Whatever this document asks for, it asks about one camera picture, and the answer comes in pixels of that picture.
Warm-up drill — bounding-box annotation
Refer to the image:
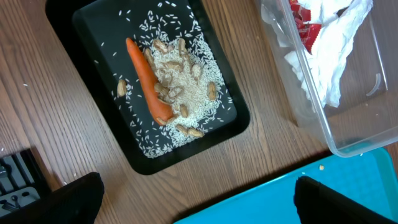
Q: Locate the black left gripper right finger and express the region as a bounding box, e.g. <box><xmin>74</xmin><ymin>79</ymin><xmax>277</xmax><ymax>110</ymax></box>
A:
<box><xmin>294</xmin><ymin>176</ymin><xmax>397</xmax><ymax>224</ymax></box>

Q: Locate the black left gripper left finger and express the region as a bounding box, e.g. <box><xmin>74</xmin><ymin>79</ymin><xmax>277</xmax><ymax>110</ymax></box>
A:
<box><xmin>1</xmin><ymin>172</ymin><xmax>104</xmax><ymax>224</ymax></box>

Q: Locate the white napkin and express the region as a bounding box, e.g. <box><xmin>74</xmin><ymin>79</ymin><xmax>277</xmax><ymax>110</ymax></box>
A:
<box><xmin>261</xmin><ymin>0</ymin><xmax>374</xmax><ymax>108</ymax></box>

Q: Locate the red snack wrapper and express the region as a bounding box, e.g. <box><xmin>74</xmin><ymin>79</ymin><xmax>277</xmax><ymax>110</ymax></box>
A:
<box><xmin>289</xmin><ymin>0</ymin><xmax>322</xmax><ymax>54</ymax></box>

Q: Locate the black food-waste tray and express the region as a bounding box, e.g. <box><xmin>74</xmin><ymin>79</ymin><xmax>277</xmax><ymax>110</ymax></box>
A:
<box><xmin>45</xmin><ymin>0</ymin><xmax>250</xmax><ymax>175</ymax></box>

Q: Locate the teal plastic tray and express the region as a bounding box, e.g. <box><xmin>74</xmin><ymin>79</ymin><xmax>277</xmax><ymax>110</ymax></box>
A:
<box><xmin>179</xmin><ymin>148</ymin><xmax>397</xmax><ymax>224</ymax></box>

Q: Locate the orange carrot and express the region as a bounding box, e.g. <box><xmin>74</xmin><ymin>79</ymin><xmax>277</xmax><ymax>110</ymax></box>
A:
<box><xmin>126</xmin><ymin>38</ymin><xmax>174</xmax><ymax>126</ymax></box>

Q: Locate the clear plastic bin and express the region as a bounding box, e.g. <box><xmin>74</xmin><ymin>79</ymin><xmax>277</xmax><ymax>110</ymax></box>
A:
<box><xmin>256</xmin><ymin>0</ymin><xmax>397</xmax><ymax>157</ymax></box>

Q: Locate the rice and peanuts pile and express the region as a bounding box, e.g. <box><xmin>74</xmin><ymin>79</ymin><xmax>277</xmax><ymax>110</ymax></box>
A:
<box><xmin>116</xmin><ymin>1</ymin><xmax>227</xmax><ymax>159</ymax></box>

